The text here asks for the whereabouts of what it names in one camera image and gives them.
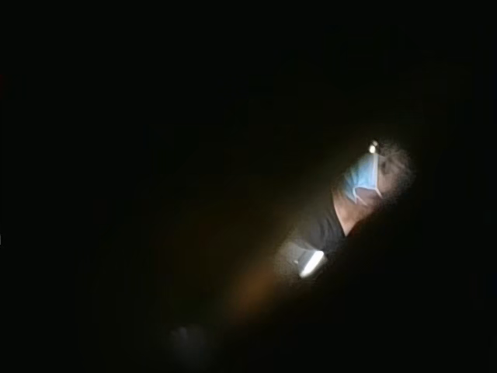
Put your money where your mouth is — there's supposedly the white glowing device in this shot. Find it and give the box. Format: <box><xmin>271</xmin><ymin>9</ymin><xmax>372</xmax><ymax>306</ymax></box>
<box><xmin>297</xmin><ymin>249</ymin><xmax>325</xmax><ymax>279</ymax></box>

